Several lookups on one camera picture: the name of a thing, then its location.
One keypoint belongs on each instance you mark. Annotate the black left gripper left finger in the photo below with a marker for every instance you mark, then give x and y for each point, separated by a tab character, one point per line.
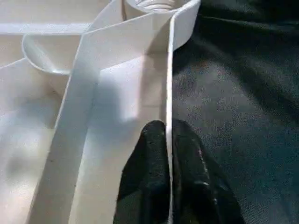
147	175

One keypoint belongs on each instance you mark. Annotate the white plastic table top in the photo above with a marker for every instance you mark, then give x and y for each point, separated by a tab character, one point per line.
58	116

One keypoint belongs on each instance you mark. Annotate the white plastic table leg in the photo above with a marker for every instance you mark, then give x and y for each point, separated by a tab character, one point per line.
154	4

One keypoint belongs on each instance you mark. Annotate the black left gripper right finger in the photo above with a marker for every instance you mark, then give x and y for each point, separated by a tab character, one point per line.
198	186

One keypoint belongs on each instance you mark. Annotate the black work mat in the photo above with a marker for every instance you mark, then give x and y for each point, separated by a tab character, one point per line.
245	105

